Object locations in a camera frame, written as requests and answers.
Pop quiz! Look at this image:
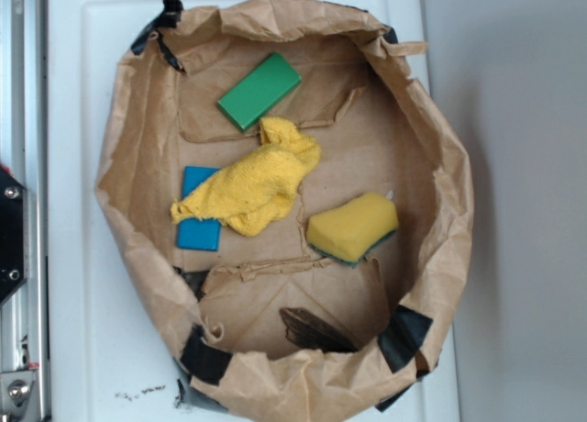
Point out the black mounting bracket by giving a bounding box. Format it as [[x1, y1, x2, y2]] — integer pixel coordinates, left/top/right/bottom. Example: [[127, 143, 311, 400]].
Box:
[[0, 165, 27, 305]]

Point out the green rectangular block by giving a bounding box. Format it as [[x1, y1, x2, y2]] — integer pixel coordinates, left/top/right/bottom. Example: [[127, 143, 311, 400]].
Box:
[[216, 52, 302, 132]]

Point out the yellow sponge with green pad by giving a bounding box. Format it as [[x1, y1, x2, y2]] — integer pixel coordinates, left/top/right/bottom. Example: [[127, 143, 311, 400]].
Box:
[[306, 193, 399, 267]]

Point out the brown paper bag bin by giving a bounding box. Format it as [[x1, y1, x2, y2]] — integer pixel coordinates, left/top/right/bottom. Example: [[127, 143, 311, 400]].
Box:
[[96, 0, 473, 421]]

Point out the white plastic tray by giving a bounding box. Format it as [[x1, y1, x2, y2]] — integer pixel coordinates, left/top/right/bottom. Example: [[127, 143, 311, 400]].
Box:
[[47, 0, 462, 422]]

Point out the blue rectangular block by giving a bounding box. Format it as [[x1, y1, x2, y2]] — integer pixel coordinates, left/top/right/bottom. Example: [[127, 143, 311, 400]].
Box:
[[176, 166, 221, 251]]

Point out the metal rail frame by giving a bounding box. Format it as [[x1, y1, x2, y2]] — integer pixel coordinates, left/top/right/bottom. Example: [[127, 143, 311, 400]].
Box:
[[1, 0, 51, 421]]

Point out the yellow cloth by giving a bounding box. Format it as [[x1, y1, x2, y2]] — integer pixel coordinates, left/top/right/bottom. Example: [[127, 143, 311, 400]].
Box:
[[170, 117, 322, 238]]

